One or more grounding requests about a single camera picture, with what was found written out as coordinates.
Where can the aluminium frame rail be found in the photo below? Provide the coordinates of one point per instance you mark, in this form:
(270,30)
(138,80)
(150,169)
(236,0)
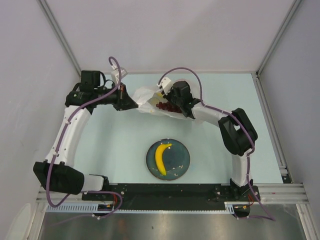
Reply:
(285,193)

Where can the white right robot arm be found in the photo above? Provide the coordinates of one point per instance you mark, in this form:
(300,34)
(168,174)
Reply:
(237,131)

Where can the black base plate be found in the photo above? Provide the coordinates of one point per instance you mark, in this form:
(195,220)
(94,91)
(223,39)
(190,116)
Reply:
(172,197)

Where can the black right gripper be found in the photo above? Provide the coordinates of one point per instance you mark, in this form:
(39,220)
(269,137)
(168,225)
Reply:
(168,96)

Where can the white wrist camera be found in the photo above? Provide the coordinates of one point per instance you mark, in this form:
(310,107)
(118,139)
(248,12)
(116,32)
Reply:
(117,74)
(165,85)

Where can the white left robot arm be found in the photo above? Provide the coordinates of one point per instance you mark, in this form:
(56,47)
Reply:
(56,173)

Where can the white plastic bag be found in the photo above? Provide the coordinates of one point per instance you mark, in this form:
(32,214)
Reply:
(148,96)

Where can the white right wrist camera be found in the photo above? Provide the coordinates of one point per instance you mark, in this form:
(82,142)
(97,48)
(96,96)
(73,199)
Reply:
(165,85)

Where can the blue ceramic plate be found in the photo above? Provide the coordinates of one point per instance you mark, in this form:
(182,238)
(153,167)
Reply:
(176,160)

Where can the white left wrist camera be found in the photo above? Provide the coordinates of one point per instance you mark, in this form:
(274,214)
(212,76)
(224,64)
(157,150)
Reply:
(117,74)

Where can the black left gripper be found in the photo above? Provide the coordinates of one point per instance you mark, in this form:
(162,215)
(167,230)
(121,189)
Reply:
(123,101)

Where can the fake red grapes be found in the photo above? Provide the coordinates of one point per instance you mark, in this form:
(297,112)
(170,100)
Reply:
(167,106)

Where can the fake yellow banana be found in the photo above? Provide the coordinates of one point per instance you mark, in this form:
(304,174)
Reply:
(158,156)

